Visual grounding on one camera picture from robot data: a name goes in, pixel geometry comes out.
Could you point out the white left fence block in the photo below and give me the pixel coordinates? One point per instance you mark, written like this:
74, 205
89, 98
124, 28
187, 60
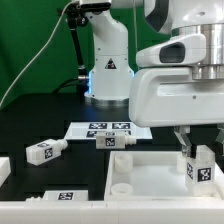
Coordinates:
5, 169

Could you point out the white square tabletop tray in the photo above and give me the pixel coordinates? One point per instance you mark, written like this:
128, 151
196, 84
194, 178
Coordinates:
144, 176

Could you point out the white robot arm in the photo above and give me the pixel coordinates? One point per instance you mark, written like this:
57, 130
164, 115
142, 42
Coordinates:
111, 77

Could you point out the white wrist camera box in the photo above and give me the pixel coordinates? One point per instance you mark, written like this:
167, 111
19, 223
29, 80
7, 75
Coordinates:
179, 50

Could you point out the black camera on mount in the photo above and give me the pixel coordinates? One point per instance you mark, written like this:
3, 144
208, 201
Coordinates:
95, 5

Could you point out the white marker base sheet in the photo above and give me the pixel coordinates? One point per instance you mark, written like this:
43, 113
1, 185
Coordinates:
88, 130

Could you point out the white front fence wall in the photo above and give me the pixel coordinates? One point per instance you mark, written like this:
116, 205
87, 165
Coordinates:
201, 211

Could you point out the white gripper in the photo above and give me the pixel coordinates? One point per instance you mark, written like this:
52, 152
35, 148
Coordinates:
161, 97

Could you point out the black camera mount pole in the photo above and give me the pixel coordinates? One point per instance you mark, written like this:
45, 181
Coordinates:
75, 18

